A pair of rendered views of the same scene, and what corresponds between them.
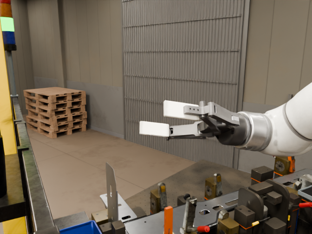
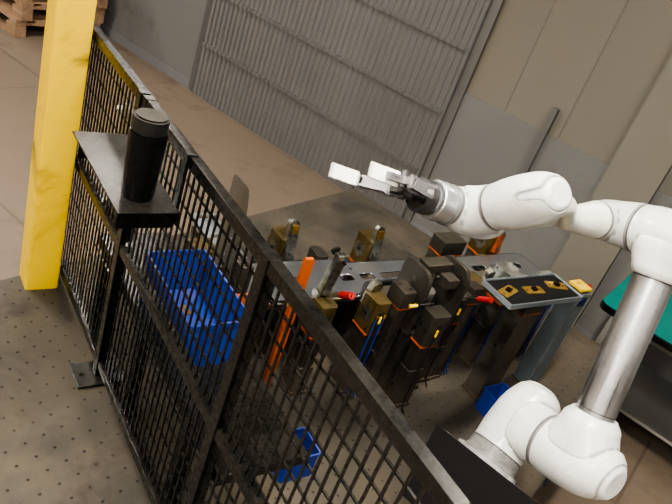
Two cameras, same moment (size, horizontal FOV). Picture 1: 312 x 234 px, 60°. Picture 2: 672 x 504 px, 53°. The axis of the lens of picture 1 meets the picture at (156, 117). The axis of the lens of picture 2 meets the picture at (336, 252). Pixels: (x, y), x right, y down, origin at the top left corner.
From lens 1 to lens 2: 81 cm
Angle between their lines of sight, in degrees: 19
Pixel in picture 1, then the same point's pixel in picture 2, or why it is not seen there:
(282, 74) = (556, 64)
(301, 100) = (497, 191)
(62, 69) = not seen: outside the picture
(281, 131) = (470, 213)
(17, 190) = (163, 196)
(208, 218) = (351, 286)
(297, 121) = (487, 209)
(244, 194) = (412, 266)
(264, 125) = (457, 202)
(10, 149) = (74, 107)
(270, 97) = (519, 101)
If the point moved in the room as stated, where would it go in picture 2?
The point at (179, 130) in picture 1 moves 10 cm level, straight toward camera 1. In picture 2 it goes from (369, 182) to (370, 203)
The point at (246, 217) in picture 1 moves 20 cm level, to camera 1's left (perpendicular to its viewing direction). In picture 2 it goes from (404, 295) to (340, 279)
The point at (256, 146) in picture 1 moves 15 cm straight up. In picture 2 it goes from (442, 220) to (470, 157)
